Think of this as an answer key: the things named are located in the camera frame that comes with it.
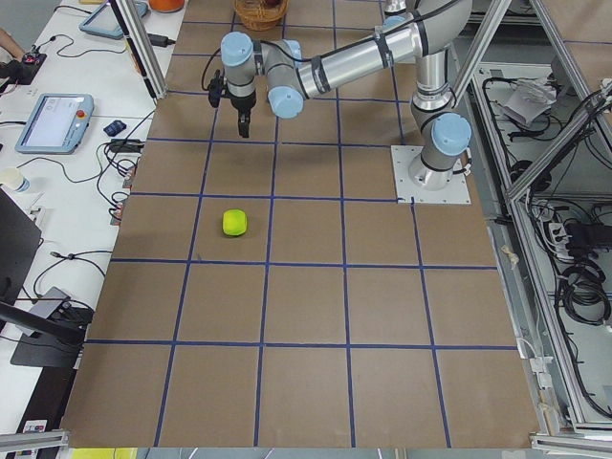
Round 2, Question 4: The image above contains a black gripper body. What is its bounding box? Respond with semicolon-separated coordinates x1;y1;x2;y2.
229;93;256;120

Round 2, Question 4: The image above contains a green apple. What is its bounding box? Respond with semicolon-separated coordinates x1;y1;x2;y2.
222;208;249;237

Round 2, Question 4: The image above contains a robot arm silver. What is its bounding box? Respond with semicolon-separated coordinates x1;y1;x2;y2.
208;0;472;191

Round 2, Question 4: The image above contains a wicker basket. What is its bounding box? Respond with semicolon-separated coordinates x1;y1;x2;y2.
233;0;289;32

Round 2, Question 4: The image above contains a black power adapter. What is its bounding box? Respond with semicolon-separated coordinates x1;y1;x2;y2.
147;33;176;48

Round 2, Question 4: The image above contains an orange bucket grey lid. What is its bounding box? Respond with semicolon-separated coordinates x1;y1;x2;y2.
148;0;186;13

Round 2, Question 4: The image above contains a teach pendant blue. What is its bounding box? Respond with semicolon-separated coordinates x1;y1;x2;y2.
15;94;95;155

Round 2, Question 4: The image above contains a paper cup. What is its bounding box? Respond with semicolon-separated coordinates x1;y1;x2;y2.
0;167;30;192

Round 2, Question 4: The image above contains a grey hub box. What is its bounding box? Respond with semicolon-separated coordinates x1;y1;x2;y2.
30;287;70;318

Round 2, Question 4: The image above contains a black monitor stand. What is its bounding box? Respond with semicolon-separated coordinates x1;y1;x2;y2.
1;193;93;368

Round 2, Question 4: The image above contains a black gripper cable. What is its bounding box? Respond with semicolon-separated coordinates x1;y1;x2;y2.
200;45;226;109

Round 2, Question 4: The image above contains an aluminium frame post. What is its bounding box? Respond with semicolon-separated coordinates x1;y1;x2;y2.
110;0;167;100

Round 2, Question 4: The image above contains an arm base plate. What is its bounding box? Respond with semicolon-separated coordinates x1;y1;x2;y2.
390;145;471;206

